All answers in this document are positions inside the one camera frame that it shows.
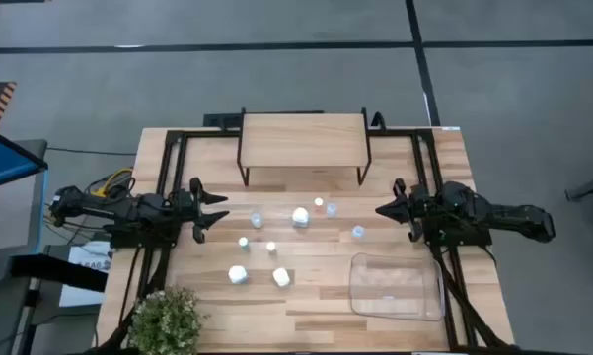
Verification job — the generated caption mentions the wooden shelf black metal legs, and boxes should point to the wooden shelf black metal legs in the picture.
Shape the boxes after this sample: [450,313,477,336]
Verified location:
[235,106,374,188]

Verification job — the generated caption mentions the blue topped cart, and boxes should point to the blue topped cart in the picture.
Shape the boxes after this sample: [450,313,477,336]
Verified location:
[0,125,49,253]

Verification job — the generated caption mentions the artificial green potted plant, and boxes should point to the artificial green potted plant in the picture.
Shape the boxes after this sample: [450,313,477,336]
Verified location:
[127,288,207,355]

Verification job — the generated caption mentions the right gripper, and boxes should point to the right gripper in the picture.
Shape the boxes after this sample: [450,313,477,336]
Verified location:
[374,177,446,245]

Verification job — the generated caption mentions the white printed sheet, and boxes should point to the white printed sheet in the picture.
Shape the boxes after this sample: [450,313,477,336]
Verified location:
[58,240,114,308]

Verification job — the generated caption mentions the yellow cable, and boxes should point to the yellow cable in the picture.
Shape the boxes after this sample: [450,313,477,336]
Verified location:
[91,167,135,198]

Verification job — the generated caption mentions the black flat bar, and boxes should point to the black flat bar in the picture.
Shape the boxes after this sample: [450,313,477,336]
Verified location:
[9,252,110,293]

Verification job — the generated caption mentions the large white labelled medicine bottle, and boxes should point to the large white labelled medicine bottle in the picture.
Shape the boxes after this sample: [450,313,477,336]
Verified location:
[291,206,311,229]
[271,267,292,288]
[227,264,250,286]

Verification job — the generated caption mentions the black floor cable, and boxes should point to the black floor cable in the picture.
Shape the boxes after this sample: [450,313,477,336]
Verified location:
[46,146,137,157]

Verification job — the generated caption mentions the black chair base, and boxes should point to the black chair base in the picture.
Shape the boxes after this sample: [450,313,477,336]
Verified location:
[564,167,593,211]

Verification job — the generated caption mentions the clear plastic bin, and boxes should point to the clear plastic bin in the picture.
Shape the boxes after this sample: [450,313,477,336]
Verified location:
[348,252,446,321]

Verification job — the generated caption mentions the black aluminium table frame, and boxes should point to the black aluminium table frame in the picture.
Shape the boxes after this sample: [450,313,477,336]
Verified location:
[97,126,517,355]

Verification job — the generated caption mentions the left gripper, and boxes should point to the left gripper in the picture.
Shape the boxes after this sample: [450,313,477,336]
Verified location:
[170,177,231,245]

